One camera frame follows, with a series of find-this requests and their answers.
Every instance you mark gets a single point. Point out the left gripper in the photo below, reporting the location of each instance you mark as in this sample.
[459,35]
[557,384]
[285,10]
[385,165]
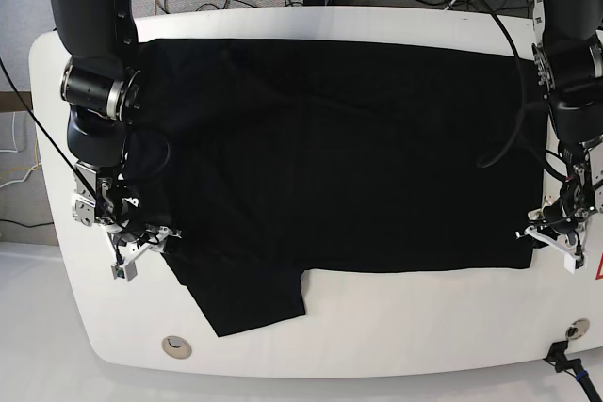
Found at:
[543,235]

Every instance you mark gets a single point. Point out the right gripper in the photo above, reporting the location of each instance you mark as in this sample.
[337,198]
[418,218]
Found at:
[129,246]

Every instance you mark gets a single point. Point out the black T-shirt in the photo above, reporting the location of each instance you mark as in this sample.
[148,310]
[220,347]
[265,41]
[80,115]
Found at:
[293,155]

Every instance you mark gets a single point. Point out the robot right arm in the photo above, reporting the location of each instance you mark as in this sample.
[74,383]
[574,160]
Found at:
[100,84]

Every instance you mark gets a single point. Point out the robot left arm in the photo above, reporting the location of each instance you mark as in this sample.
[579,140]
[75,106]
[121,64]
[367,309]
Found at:
[567,53]

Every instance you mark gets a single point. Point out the red warning triangle sticker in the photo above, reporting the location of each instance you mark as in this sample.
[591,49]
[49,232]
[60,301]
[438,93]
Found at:
[599,272]

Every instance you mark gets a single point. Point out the silver table grommet right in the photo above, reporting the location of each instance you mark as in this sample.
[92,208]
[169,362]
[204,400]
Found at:
[577,329]

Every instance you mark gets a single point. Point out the silver table grommet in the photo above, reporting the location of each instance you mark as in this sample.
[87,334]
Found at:
[577,329]
[176,347]

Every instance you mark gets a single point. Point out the silver table grommet left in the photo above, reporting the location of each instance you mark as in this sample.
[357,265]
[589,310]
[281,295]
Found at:
[176,347]

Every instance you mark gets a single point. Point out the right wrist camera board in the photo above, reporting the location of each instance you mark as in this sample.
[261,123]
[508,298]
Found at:
[126,271]

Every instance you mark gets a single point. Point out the black clamp with cable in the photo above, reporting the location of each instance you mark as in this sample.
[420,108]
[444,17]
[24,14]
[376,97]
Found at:
[557,358]

